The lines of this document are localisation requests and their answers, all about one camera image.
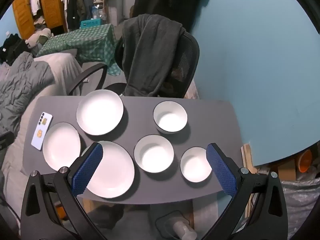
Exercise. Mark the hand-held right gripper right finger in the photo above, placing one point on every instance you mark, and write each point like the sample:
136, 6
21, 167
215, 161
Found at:
221, 170

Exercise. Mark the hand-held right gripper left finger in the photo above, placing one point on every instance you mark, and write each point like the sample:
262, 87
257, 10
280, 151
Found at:
87, 170

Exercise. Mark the white plate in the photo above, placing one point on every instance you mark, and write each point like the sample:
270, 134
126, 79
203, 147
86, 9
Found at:
61, 148
113, 172
100, 112

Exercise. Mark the white bowl with dark rim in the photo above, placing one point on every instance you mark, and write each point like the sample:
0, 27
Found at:
153, 155
195, 166
170, 118

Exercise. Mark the wooden plank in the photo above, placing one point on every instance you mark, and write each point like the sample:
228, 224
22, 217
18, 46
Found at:
247, 155

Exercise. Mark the light blue smartphone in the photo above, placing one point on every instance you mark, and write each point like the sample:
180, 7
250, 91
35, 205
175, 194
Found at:
41, 132

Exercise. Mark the cardboard box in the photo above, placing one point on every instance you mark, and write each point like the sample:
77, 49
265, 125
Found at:
287, 170

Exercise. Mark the white plastic cylinder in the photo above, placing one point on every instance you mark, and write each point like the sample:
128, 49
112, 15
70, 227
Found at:
183, 230

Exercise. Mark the clear plastic bag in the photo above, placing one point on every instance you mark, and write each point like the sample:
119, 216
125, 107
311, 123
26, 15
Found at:
297, 200

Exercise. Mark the orange bucket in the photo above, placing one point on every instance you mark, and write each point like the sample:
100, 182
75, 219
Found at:
303, 162

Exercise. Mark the grey quilted duvet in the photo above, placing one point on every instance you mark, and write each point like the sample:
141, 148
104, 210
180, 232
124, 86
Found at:
22, 82

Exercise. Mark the black office chair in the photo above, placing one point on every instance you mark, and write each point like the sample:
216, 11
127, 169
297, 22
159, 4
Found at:
186, 62

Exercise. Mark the green checked tablecloth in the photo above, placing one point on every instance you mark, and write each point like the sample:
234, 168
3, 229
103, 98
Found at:
82, 42

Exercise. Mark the dark grey fleece blanket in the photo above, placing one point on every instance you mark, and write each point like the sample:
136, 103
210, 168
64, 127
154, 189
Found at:
150, 55

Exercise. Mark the white clothes pile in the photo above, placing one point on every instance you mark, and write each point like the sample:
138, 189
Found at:
37, 37

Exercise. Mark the black clothes pile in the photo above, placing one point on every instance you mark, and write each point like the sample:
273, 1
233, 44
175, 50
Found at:
12, 47

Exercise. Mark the blue storage box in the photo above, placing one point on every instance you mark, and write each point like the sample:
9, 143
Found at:
91, 23

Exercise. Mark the dark coats on rack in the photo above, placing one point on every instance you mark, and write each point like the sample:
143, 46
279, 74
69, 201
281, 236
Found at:
77, 5

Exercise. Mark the orange wooden wardrobe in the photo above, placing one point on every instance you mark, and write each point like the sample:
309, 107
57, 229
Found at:
52, 2

